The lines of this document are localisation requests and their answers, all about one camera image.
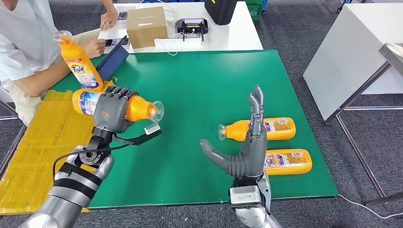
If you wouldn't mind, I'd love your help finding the person's right hand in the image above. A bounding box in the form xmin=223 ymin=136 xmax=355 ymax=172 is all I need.
xmin=81 ymin=38 xmax=107 ymax=59

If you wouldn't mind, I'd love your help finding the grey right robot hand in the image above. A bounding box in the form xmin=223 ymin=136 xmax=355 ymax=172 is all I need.
xmin=200 ymin=85 xmax=268 ymax=179

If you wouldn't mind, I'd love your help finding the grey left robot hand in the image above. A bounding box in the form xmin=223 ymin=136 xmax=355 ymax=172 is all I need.
xmin=92 ymin=85 xmax=139 ymax=134

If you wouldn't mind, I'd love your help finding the person's left hand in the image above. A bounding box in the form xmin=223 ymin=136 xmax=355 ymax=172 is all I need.
xmin=99 ymin=10 xmax=119 ymax=31

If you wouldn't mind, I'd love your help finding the orange detergent bottle clear cap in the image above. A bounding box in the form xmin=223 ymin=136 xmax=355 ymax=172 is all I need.
xmin=53 ymin=30 xmax=105 ymax=91
xmin=218 ymin=117 xmax=297 ymax=142
xmin=263 ymin=149 xmax=313 ymax=176
xmin=71 ymin=88 xmax=165 ymax=124

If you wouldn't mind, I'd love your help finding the tablet in blue case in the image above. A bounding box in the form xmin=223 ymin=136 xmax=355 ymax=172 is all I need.
xmin=95 ymin=35 xmax=130 ymax=82

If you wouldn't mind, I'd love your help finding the brown cardboard box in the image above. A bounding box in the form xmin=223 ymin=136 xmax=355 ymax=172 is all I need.
xmin=126 ymin=6 xmax=168 ymax=49

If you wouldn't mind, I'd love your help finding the person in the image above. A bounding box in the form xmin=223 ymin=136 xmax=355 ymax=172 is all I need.
xmin=0 ymin=0 xmax=119 ymax=126

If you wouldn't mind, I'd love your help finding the black handheld controller on stand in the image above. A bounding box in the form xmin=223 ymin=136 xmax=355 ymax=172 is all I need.
xmin=175 ymin=18 xmax=210 ymax=42

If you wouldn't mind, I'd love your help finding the yellow taped cardboard sheet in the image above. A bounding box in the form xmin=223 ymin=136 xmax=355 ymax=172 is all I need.
xmin=0 ymin=80 xmax=114 ymax=216

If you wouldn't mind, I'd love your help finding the black carrying case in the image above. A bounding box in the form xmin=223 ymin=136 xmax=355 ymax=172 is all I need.
xmin=204 ymin=0 xmax=238 ymax=26

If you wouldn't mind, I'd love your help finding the large white table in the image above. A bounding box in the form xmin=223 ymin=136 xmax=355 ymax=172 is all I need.
xmin=303 ymin=3 xmax=403 ymax=123

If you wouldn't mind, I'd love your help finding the green plastic crate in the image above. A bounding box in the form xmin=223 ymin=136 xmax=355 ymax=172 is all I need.
xmin=245 ymin=0 xmax=265 ymax=21

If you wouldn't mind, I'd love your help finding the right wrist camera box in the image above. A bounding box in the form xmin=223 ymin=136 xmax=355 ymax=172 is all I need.
xmin=229 ymin=185 xmax=262 ymax=209

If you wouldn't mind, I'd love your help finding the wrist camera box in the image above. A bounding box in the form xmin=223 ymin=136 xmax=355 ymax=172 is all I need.
xmin=229 ymin=185 xmax=262 ymax=209
xmin=113 ymin=123 xmax=163 ymax=146

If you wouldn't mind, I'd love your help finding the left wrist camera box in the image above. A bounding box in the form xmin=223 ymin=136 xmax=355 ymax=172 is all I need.
xmin=113 ymin=123 xmax=163 ymax=146

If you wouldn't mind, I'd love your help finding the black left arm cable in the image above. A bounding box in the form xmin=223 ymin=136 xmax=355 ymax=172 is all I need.
xmin=52 ymin=143 xmax=139 ymax=181

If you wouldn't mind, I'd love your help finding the white floor cable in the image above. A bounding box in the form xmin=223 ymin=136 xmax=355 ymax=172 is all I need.
xmin=338 ymin=194 xmax=403 ymax=221

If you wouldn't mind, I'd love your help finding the steel frame table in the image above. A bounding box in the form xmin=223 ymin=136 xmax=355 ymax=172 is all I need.
xmin=324 ymin=43 xmax=403 ymax=209

